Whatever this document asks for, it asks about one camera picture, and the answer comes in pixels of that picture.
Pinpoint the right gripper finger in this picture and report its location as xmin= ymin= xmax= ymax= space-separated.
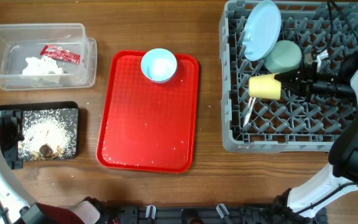
xmin=281 ymin=82 xmax=303 ymax=96
xmin=274 ymin=70 xmax=299 ymax=82

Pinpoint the mint green bowl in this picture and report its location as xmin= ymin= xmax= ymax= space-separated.
xmin=264 ymin=40 xmax=302 ymax=73

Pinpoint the yellow plastic cup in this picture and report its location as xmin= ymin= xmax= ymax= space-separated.
xmin=249 ymin=73 xmax=282 ymax=100

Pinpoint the food scraps and rice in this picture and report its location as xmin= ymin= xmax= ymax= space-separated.
xmin=17 ymin=108 xmax=78 ymax=161

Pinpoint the white plastic spoon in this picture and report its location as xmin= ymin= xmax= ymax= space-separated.
xmin=242 ymin=97 xmax=255 ymax=128

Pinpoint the light blue plate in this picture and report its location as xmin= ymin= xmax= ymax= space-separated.
xmin=242 ymin=0 xmax=282 ymax=61

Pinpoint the white napkin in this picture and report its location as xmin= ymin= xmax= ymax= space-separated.
xmin=22 ymin=56 xmax=64 ymax=75

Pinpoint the red snack wrapper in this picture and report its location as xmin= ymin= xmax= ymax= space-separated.
xmin=40 ymin=45 xmax=81 ymax=64

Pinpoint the light blue small bowl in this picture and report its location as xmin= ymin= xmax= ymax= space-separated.
xmin=140 ymin=49 xmax=178 ymax=83

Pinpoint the white plastic fork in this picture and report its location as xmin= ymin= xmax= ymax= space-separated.
xmin=244 ymin=97 xmax=256 ymax=124

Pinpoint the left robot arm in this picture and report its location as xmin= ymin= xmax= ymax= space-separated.
xmin=0 ymin=126 xmax=107 ymax=224

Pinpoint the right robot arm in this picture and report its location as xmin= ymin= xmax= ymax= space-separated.
xmin=269 ymin=53 xmax=358 ymax=223

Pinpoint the black food waste tray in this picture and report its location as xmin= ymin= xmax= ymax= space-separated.
xmin=0 ymin=101 xmax=81 ymax=162

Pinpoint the grey dishwasher rack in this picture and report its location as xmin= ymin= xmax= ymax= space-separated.
xmin=219 ymin=1 xmax=358 ymax=152

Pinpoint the clear plastic waste bin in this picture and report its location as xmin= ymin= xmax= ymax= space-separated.
xmin=0 ymin=23 xmax=97 ymax=90

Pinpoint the red serving tray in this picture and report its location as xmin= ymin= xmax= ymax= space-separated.
xmin=96 ymin=50 xmax=200 ymax=174

